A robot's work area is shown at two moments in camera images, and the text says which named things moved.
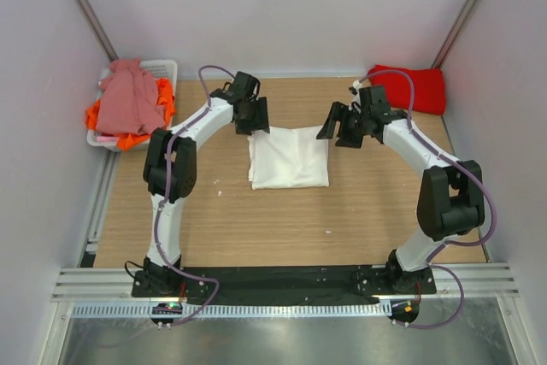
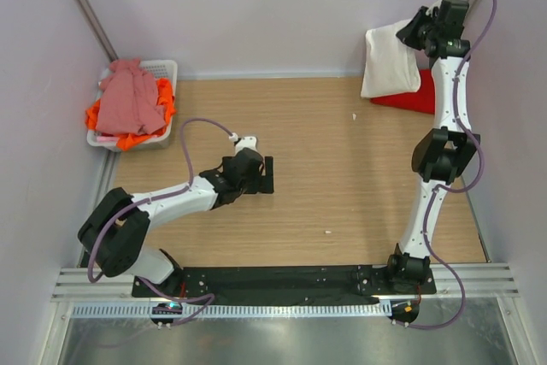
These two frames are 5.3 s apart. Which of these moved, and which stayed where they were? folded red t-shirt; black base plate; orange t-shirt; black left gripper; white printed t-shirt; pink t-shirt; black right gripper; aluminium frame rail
Moved: black left gripper; white printed t-shirt; black right gripper
Stayed: aluminium frame rail; pink t-shirt; black base plate; orange t-shirt; folded red t-shirt
